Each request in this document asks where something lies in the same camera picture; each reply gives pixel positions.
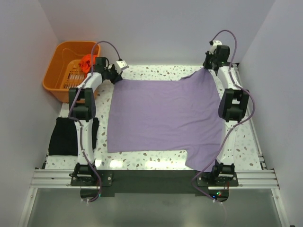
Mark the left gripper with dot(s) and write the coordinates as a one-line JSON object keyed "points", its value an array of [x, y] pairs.
{"points": [[118, 77]]}

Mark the orange plastic basket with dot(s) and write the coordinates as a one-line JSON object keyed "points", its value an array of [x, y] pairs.
{"points": [[64, 71]]}

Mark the orange t shirt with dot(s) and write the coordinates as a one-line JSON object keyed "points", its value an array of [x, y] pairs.
{"points": [[86, 62]]}

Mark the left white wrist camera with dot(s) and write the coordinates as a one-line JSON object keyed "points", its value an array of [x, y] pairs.
{"points": [[121, 65]]}

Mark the folded black t shirt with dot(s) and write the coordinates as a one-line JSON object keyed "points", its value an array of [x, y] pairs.
{"points": [[66, 141]]}

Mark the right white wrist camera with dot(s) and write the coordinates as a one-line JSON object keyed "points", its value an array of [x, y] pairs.
{"points": [[214, 45]]}

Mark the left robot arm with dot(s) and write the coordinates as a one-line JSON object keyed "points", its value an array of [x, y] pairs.
{"points": [[82, 110]]}

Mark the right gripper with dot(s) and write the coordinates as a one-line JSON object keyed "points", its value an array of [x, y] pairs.
{"points": [[205, 64]]}

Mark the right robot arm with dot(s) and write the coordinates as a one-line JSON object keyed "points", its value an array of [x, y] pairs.
{"points": [[232, 109]]}

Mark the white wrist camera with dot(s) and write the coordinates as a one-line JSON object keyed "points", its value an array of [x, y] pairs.
{"points": [[214, 45], [121, 65]]}

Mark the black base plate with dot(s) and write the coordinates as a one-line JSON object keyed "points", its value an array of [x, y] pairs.
{"points": [[108, 183]]}

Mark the aluminium rail frame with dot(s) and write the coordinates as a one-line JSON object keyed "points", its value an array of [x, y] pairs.
{"points": [[250, 167]]}

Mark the purple t shirt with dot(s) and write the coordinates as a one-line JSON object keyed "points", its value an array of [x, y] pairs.
{"points": [[148, 115]]}

